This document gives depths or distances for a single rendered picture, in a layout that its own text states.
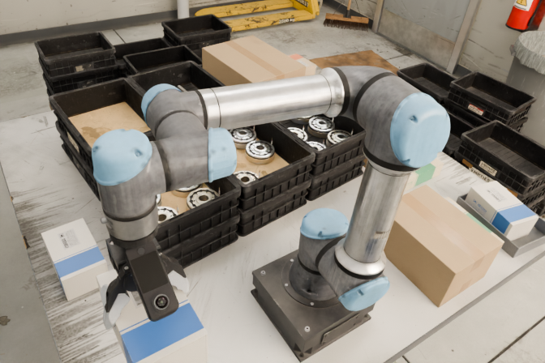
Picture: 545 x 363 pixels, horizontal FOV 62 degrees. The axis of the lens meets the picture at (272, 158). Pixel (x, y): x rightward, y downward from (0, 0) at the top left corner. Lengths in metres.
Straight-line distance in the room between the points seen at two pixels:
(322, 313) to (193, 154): 0.72
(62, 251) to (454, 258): 1.10
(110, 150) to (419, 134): 0.49
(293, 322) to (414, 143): 0.61
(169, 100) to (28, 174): 1.18
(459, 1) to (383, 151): 3.66
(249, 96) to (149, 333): 0.42
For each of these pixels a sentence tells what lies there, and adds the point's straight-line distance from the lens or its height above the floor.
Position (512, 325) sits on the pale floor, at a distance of 2.52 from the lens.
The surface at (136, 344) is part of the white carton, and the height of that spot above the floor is 1.14.
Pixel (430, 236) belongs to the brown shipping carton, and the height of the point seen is 0.86.
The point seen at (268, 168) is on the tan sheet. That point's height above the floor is 0.83.
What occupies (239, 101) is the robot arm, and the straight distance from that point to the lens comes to 0.77.
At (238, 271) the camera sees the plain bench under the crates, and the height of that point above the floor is 0.70.
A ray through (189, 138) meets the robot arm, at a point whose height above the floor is 1.45.
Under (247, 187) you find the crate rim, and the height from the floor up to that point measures 0.93.
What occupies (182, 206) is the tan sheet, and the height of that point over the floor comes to 0.83.
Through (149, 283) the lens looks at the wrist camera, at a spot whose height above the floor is 1.26.
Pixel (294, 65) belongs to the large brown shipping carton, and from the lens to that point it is 2.11.
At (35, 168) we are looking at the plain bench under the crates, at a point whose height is 0.70.
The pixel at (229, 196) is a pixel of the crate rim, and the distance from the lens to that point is 1.32.
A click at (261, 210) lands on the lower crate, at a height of 0.80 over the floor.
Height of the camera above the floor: 1.83
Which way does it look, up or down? 38 degrees down
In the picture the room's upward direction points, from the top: 6 degrees clockwise
